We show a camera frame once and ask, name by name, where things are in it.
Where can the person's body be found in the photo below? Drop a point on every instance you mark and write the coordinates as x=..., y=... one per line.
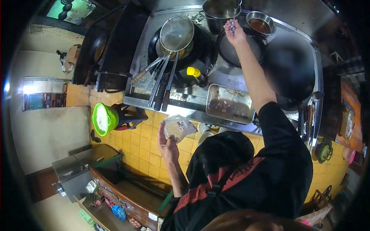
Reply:
x=254, y=179

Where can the dark side counter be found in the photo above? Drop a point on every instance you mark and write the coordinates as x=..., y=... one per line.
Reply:
x=121, y=49

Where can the yellow perforated pot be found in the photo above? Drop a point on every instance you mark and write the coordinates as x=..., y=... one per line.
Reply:
x=185, y=53

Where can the stainless steel stove counter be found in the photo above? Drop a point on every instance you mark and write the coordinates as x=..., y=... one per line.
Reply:
x=190, y=98

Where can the rectangular metal tray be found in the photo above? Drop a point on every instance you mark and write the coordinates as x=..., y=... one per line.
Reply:
x=229, y=105

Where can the person's legs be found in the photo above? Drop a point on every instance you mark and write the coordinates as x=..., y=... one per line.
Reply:
x=204, y=131

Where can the black frying pan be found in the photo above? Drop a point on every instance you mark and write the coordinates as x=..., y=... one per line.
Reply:
x=254, y=47

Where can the round mesh skimmer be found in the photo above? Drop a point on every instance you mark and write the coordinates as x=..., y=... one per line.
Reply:
x=177, y=33

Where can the steel bowl with sauce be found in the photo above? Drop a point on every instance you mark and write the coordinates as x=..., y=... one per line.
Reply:
x=260, y=24

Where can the black slipper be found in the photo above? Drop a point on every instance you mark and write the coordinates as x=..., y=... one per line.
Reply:
x=94, y=137

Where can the person's left fingers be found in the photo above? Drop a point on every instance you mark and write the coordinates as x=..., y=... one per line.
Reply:
x=175, y=140

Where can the person's right hand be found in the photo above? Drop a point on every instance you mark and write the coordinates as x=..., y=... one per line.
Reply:
x=237, y=36

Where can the wooden cabinet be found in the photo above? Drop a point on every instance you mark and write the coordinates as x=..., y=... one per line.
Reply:
x=133, y=196

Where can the person's left hand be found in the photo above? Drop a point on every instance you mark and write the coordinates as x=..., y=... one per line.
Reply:
x=169, y=150

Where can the tall steel pot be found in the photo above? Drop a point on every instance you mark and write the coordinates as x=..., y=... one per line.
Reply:
x=218, y=11

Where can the clear plastic bag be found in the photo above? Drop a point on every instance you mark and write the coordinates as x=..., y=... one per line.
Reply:
x=179, y=127

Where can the wooden side table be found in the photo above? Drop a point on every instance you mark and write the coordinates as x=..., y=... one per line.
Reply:
x=351, y=115

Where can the person's right fingers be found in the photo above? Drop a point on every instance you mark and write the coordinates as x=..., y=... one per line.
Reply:
x=231, y=26

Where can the metal spoon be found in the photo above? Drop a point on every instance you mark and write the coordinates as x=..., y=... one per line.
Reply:
x=233, y=20

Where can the yellow capped sauce bottle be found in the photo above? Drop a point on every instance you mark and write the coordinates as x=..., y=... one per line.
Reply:
x=199, y=78

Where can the green gas cylinder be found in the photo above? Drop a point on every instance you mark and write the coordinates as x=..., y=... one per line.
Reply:
x=324, y=151

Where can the green plastic basket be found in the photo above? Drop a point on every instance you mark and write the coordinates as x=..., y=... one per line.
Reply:
x=111, y=118

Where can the large black wok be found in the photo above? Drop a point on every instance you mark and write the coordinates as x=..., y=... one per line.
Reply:
x=292, y=101

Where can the person's left thumb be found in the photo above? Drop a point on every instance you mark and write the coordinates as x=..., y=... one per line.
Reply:
x=162, y=131

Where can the grey metal box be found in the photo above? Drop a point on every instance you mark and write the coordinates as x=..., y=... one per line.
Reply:
x=72, y=170

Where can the cardboard box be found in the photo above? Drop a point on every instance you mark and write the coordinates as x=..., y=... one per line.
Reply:
x=72, y=56

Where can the blue plastic stool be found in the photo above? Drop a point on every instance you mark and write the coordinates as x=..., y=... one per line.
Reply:
x=131, y=115

